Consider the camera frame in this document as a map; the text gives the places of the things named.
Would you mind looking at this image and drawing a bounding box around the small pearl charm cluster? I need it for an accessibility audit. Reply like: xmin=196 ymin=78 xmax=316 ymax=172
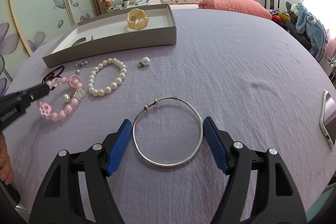
xmin=75 ymin=60 xmax=88 ymax=75

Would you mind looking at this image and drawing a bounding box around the white mug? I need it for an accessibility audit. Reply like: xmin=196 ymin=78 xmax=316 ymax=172
xmin=123 ymin=0 xmax=130 ymax=8

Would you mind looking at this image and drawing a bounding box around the coral pink duvet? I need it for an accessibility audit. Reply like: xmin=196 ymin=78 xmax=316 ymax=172
xmin=198 ymin=0 xmax=272 ymax=20

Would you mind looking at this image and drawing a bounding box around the pink bead bracelet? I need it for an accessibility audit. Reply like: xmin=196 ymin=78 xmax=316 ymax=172
xmin=37 ymin=75 xmax=86 ymax=122

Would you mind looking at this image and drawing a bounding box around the purple bedspread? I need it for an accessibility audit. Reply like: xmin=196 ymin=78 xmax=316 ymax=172
xmin=4 ymin=10 xmax=335 ymax=223

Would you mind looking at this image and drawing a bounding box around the grey cardboard tray box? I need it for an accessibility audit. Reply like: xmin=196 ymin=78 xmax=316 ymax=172
xmin=43 ymin=4 xmax=177 ymax=68

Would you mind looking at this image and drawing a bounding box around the dark red bead necklace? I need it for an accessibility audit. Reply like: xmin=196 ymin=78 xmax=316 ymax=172
xmin=41 ymin=65 xmax=66 ymax=84

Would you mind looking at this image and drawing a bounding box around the thin silver bangle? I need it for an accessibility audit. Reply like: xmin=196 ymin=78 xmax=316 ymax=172
xmin=131 ymin=96 xmax=203 ymax=169

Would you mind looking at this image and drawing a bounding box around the white smartphone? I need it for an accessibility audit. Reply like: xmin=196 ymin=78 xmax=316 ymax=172
xmin=319 ymin=90 xmax=336 ymax=149

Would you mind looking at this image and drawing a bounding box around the pearl earring with gold cap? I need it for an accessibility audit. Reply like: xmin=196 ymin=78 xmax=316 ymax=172
xmin=137 ymin=57 xmax=150 ymax=68

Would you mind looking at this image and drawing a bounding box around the white pearl bracelet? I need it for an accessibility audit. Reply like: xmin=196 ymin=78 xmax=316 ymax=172
xmin=87 ymin=57 xmax=127 ymax=97

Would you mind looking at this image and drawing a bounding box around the yellow strap watch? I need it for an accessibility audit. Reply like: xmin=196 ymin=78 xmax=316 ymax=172
xmin=127 ymin=9 xmax=149 ymax=31

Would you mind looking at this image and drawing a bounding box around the left hand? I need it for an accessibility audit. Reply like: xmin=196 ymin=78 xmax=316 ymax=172
xmin=0 ymin=132 xmax=14 ymax=185

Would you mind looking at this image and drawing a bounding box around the pink nightstand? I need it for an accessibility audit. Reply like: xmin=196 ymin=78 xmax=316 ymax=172
xmin=106 ymin=0 xmax=161 ymax=12

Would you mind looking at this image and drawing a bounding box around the blue plush garment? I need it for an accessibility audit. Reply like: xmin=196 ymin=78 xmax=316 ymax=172
xmin=285 ymin=2 xmax=328 ymax=62

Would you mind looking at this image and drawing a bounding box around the floral sliding wardrobe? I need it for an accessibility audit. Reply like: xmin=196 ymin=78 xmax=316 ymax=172
xmin=1 ymin=0 xmax=98 ymax=96

